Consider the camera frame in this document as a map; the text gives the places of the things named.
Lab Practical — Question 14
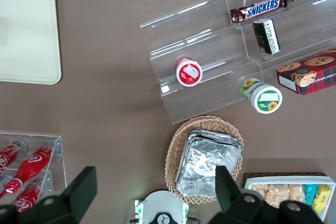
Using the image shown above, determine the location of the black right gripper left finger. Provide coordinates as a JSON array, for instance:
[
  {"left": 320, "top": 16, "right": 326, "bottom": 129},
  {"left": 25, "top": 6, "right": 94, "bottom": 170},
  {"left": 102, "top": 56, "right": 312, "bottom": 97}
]
[{"left": 31, "top": 166, "right": 98, "bottom": 224}]

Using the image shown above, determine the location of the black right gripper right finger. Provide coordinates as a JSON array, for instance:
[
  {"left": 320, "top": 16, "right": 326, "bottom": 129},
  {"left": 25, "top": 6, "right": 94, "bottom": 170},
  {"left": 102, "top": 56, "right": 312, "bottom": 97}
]
[{"left": 209, "top": 165, "right": 266, "bottom": 224}]

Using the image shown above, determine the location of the aluminium foil tray stack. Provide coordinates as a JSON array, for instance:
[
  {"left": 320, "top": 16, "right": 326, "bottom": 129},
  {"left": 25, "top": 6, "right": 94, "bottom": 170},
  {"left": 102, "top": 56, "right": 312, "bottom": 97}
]
[{"left": 174, "top": 129, "right": 244, "bottom": 199}]

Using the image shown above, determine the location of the light wicker basket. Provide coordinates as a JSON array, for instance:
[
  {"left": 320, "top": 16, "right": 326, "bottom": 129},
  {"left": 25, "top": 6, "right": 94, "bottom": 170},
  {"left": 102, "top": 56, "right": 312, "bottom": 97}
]
[{"left": 164, "top": 114, "right": 245, "bottom": 205}]

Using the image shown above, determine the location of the white rectangular snack tray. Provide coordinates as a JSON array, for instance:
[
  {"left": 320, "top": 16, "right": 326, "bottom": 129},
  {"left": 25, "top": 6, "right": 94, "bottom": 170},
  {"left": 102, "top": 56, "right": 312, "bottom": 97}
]
[{"left": 244, "top": 176, "right": 336, "bottom": 222}]

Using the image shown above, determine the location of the beige plastic tray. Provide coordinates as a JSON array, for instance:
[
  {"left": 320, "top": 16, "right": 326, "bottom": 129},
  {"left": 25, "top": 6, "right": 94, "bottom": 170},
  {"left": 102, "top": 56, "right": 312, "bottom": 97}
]
[{"left": 0, "top": 0, "right": 62, "bottom": 86}]

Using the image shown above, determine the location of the rice cracker packet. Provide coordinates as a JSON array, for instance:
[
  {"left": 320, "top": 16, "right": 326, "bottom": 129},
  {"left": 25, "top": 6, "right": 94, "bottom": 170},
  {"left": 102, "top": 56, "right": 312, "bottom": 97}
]
[
  {"left": 251, "top": 184, "right": 270, "bottom": 200},
  {"left": 267, "top": 184, "right": 290, "bottom": 209},
  {"left": 288, "top": 184, "right": 306, "bottom": 204}
]

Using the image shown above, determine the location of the clear acrylic bottle rack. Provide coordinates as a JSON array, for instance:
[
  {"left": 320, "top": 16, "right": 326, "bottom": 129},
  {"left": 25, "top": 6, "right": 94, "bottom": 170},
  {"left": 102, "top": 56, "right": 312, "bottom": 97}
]
[{"left": 0, "top": 132, "right": 68, "bottom": 204}]

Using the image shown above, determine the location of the red cola bottle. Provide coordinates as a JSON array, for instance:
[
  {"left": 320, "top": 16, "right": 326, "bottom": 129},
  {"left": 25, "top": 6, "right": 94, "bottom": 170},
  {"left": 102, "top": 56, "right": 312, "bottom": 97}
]
[
  {"left": 4, "top": 141, "right": 57, "bottom": 194},
  {"left": 0, "top": 139, "right": 28, "bottom": 174},
  {"left": 10, "top": 180, "right": 45, "bottom": 213}
]

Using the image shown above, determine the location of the teal snack packet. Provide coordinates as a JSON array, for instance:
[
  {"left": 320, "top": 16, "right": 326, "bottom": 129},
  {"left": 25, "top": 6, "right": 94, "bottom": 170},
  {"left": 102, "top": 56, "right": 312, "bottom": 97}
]
[{"left": 302, "top": 184, "right": 319, "bottom": 206}]

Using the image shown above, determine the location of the yellow snack packet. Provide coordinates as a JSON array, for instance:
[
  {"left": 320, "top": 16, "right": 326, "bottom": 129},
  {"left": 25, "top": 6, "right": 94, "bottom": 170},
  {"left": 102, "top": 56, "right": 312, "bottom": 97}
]
[{"left": 311, "top": 184, "right": 331, "bottom": 216}]

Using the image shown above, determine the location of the green sunflower yogurt cup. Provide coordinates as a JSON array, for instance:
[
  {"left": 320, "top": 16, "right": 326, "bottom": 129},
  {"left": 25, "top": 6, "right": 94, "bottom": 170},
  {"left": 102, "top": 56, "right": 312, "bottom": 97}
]
[{"left": 239, "top": 77, "right": 284, "bottom": 115}]

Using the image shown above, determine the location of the red strawberry yogurt cup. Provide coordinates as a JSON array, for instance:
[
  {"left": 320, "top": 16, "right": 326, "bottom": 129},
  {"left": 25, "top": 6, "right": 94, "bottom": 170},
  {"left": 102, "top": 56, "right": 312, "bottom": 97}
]
[{"left": 174, "top": 56, "right": 204, "bottom": 88}]

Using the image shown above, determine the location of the red tartan cookie box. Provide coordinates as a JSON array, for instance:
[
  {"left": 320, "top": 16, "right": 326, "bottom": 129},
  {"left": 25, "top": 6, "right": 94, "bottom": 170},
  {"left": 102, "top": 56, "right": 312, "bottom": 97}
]
[{"left": 276, "top": 48, "right": 336, "bottom": 97}]

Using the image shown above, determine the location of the clear acrylic stepped shelf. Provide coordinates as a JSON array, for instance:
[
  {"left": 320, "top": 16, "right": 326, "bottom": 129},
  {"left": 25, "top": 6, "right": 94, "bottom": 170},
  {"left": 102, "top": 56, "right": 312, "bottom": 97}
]
[{"left": 139, "top": 0, "right": 336, "bottom": 125}]

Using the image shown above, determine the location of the black and white small box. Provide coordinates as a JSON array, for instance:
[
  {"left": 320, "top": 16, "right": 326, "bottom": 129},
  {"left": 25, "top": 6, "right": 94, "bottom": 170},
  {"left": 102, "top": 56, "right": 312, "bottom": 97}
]
[{"left": 252, "top": 18, "right": 281, "bottom": 56}]

